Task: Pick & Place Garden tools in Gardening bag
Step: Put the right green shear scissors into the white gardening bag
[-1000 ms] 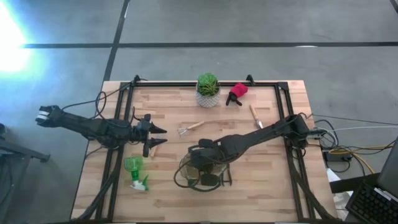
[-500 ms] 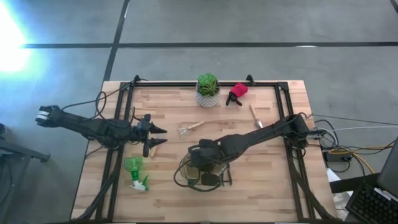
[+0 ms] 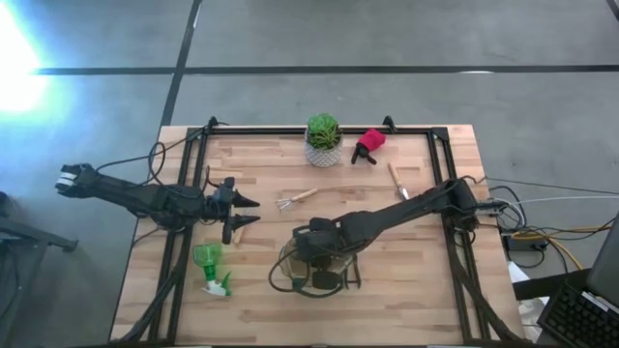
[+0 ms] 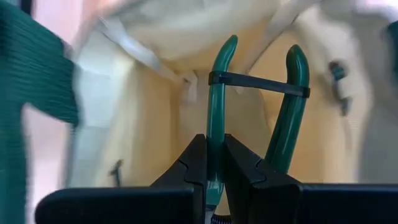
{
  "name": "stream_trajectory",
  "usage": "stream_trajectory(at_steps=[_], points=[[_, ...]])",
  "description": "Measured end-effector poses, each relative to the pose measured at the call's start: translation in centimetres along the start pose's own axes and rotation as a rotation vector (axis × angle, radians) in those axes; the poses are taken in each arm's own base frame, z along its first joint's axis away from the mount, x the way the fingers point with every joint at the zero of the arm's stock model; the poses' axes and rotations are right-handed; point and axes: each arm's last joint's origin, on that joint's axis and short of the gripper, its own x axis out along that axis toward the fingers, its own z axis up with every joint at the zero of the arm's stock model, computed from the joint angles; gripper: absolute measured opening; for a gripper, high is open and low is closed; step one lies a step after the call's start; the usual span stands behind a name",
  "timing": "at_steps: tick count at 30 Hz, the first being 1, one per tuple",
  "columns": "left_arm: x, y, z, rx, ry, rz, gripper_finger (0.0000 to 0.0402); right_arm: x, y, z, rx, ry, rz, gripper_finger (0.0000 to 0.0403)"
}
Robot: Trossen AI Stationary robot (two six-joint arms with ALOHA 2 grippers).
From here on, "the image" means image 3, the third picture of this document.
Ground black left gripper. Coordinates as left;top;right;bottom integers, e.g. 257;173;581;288
200;177;261;246

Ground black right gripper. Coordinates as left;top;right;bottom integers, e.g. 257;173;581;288
292;217;357;291

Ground beige green gardening bag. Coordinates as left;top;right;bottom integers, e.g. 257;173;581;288
268;235;363;299

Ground wooden-handled hand rake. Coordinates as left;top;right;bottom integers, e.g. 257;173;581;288
275;187;320;213

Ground green spray bottle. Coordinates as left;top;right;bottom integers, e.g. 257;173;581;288
192;242;233;298

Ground wooden-handled metal trowel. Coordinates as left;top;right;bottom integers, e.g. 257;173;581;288
386;162;411;201

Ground succulent in white pot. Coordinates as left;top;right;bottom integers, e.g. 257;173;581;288
303;111;344;169

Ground black power box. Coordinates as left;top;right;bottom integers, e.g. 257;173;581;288
502;233;550;255

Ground black floor stand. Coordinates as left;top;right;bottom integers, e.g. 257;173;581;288
0;190;79;348

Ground white plastic sheet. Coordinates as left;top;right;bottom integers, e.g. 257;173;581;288
507;260;550;342

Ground black desk bar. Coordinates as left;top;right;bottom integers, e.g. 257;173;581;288
512;268;594;302

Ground black laptop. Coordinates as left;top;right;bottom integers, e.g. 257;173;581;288
536;212;619;348

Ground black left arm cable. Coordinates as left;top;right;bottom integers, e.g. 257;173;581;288
96;120;233;190

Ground black aluminium table frame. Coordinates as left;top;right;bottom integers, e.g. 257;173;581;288
110;123;533;348

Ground yellow cable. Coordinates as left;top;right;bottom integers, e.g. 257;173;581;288
511;225;619;271

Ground thin black cable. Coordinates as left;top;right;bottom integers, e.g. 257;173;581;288
486;176;619;195

